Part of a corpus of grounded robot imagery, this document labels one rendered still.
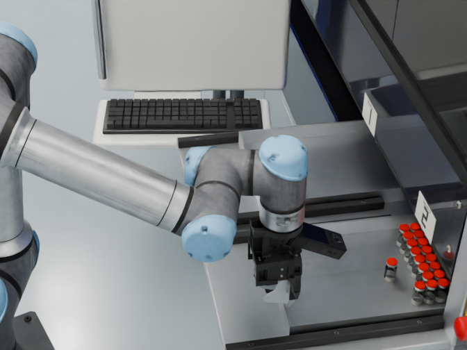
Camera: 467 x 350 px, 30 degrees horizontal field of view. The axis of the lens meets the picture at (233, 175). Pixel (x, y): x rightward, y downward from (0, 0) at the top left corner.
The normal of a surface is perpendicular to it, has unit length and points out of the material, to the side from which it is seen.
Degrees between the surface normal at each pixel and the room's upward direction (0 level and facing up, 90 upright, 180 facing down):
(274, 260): 1
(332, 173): 0
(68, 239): 0
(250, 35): 90
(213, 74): 90
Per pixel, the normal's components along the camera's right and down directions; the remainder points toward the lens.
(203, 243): -0.11, 0.62
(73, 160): 0.24, -0.08
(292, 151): -0.02, -0.78
